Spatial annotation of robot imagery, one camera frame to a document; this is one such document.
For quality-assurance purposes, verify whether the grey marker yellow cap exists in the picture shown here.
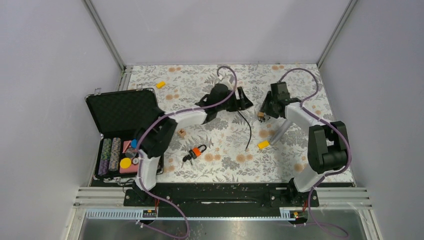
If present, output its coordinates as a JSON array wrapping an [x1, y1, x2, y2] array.
[[257, 119, 293, 150]]

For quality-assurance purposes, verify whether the black cord with fob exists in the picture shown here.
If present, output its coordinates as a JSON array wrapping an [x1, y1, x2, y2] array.
[[237, 110, 253, 152]]

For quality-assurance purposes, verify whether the floral table cloth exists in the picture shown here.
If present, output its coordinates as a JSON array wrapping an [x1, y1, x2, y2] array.
[[128, 64, 335, 183]]

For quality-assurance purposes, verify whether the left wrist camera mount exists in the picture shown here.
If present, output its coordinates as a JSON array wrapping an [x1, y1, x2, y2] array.
[[218, 75, 235, 89]]

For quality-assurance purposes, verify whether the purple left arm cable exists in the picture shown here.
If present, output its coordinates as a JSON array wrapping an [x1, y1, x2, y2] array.
[[135, 65, 239, 239]]

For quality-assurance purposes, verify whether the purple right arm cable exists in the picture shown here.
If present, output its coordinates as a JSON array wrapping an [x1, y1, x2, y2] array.
[[278, 67, 353, 239]]

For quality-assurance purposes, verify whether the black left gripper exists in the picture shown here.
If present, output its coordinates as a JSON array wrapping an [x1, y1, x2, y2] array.
[[216, 86, 252, 112]]

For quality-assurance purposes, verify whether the wooden letter cube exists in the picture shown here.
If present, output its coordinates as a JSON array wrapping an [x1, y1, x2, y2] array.
[[177, 128, 187, 139]]

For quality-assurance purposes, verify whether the black poker chip case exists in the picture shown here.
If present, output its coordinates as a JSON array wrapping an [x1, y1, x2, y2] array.
[[85, 88, 158, 180]]

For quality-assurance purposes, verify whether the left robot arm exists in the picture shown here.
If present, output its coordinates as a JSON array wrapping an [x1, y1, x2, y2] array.
[[135, 83, 253, 206]]

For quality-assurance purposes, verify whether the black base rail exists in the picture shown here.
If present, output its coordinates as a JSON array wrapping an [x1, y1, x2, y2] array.
[[123, 183, 320, 218]]

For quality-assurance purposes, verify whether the small orange black padlock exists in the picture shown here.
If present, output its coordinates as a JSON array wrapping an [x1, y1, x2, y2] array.
[[181, 144, 207, 168]]

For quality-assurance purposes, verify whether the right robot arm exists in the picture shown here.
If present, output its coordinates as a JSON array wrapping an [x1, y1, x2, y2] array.
[[260, 82, 351, 206]]

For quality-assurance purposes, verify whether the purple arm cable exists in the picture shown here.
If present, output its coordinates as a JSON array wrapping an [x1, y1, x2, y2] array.
[[135, 65, 239, 239], [278, 67, 353, 239]]

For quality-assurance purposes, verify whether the yellow block near case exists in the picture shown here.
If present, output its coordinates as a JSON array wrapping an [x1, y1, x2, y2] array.
[[156, 81, 166, 89]]

